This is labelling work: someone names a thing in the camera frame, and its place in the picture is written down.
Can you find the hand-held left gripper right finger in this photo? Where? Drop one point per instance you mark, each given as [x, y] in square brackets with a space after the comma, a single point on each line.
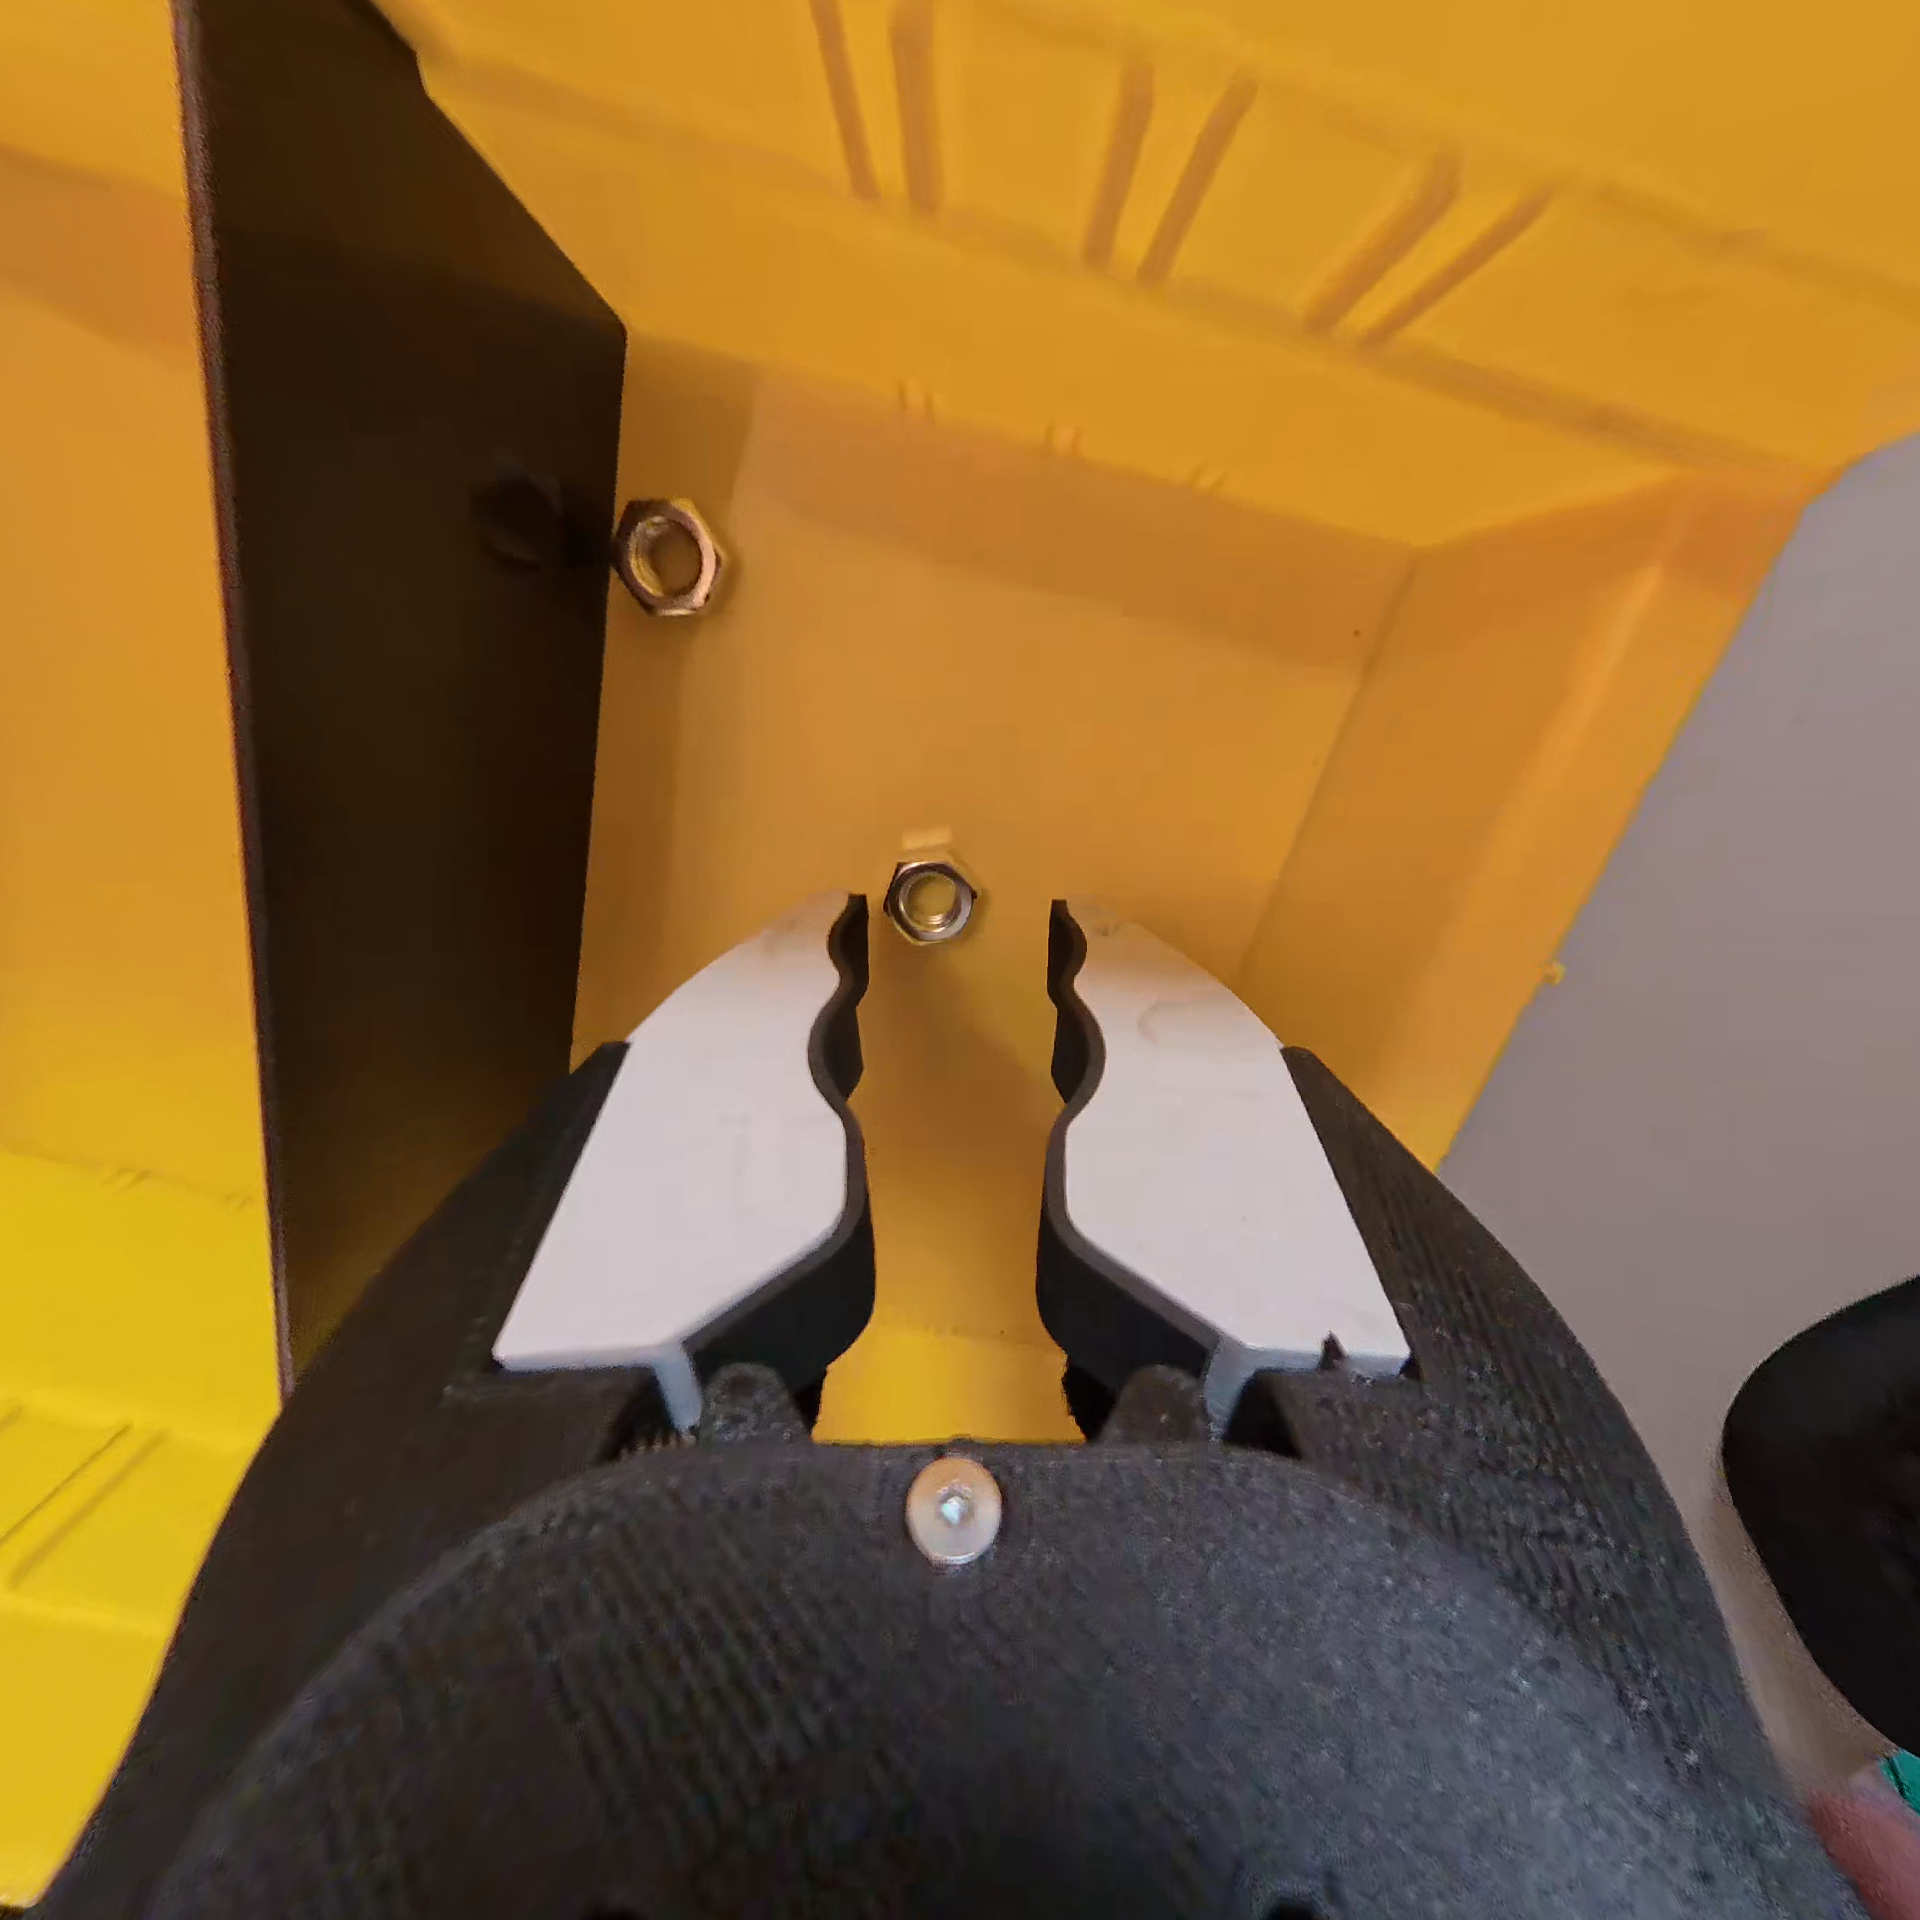
[1201, 1170]

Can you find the black bin divider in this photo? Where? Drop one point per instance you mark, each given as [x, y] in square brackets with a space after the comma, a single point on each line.
[406, 750]

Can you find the black honeycomb armrest pad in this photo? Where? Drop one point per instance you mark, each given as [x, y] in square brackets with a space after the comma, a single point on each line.
[1845, 1502]

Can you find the yellow plastic bin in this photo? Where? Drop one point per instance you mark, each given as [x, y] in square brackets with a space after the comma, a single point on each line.
[1050, 600]

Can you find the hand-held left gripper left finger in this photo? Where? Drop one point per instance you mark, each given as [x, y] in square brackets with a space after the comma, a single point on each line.
[705, 1141]

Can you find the silver hex nut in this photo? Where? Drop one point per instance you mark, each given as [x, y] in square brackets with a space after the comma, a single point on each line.
[705, 579]
[896, 903]

